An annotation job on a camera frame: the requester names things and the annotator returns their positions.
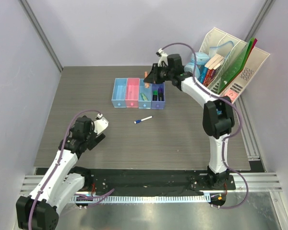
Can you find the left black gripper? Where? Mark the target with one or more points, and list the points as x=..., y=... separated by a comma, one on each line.
x=95, y=138

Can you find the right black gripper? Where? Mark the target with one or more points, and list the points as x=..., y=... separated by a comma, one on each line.
x=151, y=77

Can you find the orange highlighter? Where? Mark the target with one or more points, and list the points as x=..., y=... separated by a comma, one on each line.
x=147, y=85

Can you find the green cap black marker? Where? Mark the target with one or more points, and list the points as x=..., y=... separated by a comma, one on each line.
x=155, y=95

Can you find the purple cap black marker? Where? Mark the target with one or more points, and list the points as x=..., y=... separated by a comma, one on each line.
x=160, y=94

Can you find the light green eraser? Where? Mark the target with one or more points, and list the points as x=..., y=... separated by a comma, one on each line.
x=144, y=97

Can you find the blue cap white marker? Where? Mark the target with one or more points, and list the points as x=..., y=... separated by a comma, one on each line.
x=143, y=119

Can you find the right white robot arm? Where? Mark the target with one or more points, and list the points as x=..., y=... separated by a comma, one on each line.
x=218, y=117

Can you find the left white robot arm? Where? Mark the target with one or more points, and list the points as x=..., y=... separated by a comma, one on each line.
x=40, y=210

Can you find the light blue bin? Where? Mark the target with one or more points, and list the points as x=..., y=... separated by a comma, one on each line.
x=119, y=93
x=148, y=92

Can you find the purple bin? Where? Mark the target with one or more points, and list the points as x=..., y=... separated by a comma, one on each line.
x=158, y=104

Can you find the pink bin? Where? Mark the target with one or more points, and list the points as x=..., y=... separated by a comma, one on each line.
x=132, y=92

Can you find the lower blue tape dispenser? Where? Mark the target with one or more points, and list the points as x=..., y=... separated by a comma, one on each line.
x=190, y=68

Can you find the blue tape dispenser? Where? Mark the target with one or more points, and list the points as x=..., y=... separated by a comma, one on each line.
x=200, y=58
x=190, y=68

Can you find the leftmost light blue bin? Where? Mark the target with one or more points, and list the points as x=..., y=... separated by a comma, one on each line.
x=119, y=93

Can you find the red blue book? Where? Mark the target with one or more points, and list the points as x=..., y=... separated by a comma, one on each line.
x=207, y=76

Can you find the upper blue tape dispenser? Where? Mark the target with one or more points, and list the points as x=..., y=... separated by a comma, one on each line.
x=200, y=58

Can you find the tan topped book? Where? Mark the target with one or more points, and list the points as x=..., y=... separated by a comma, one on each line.
x=213, y=61

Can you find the clear zip bag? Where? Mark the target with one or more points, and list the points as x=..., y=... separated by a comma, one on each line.
x=223, y=49

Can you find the pink sticky note pad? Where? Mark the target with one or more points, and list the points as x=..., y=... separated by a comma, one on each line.
x=231, y=94

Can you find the green plastic folder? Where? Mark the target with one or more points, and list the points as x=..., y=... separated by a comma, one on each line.
x=236, y=66

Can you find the white desk file organizer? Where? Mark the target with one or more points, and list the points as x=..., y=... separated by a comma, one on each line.
x=257, y=57

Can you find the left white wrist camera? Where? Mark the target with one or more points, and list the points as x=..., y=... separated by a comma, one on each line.
x=100, y=124

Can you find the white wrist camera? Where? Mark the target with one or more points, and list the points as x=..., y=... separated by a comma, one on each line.
x=163, y=58
x=100, y=124

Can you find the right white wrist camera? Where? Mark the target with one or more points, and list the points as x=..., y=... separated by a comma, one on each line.
x=163, y=58

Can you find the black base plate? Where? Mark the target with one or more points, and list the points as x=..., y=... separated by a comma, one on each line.
x=102, y=180

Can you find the aluminium rail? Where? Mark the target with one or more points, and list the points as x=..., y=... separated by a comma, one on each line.
x=246, y=182

